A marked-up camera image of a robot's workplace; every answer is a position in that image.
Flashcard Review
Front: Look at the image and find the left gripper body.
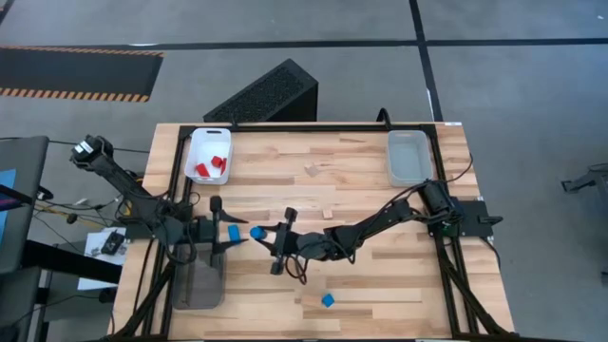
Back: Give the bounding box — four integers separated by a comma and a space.
189, 196, 225, 267

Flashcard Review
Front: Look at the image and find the black desk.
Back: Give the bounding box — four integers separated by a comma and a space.
21, 239, 124, 286

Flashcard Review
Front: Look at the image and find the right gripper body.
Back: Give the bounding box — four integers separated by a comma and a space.
270, 207, 334, 276

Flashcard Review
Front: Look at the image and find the clear plastic bin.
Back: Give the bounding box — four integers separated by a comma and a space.
387, 129, 434, 188

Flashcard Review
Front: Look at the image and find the small black controller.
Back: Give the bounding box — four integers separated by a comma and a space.
101, 230, 126, 257

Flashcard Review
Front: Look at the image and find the black aluminium table frame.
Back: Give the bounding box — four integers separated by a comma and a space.
106, 122, 514, 342

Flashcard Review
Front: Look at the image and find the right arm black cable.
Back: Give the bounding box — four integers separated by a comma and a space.
393, 150, 476, 203

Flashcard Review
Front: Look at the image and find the black hazard-striped floor mat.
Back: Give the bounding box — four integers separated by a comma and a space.
0, 45, 165, 104

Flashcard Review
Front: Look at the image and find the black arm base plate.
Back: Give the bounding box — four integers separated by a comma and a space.
125, 221, 192, 241
424, 199, 504, 239

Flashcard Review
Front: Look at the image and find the smoky dark plastic bin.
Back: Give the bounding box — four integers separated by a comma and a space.
171, 241, 227, 311

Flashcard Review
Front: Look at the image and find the black tripod base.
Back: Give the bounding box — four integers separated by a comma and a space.
560, 162, 608, 209

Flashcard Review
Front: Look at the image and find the blue flat panel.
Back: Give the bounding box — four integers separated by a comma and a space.
0, 168, 18, 237

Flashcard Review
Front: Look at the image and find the black perforated case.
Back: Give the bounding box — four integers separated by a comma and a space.
202, 57, 319, 124

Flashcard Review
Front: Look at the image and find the white plastic bin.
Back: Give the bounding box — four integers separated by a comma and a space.
183, 126, 234, 185

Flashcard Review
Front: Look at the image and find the thin black floor cable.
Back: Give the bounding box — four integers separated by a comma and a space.
47, 139, 151, 155

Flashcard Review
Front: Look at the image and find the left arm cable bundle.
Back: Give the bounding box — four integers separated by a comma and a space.
32, 187, 148, 229

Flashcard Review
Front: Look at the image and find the white paper sheet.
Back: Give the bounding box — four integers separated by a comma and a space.
77, 226, 128, 292

